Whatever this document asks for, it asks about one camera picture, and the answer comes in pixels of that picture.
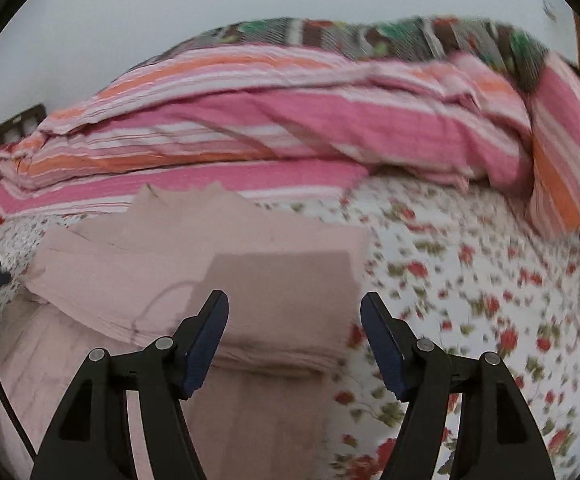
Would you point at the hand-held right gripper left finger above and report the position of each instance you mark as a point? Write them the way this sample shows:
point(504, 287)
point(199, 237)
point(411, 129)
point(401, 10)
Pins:
point(204, 340)

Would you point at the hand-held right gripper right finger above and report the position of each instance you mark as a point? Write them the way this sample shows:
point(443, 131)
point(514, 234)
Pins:
point(382, 345)

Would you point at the pink knit garment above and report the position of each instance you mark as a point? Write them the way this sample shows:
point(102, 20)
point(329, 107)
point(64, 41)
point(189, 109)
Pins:
point(270, 290)

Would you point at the floral bed sheet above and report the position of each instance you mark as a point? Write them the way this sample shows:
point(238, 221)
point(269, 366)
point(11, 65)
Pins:
point(470, 300)

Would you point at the dark wooden headboard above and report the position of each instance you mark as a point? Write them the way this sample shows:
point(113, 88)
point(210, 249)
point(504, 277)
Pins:
point(14, 125)

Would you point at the pink striped quilt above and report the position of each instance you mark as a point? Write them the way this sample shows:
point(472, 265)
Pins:
point(280, 125)

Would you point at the green brown patterned blanket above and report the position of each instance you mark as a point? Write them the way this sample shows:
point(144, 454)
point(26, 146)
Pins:
point(350, 35)

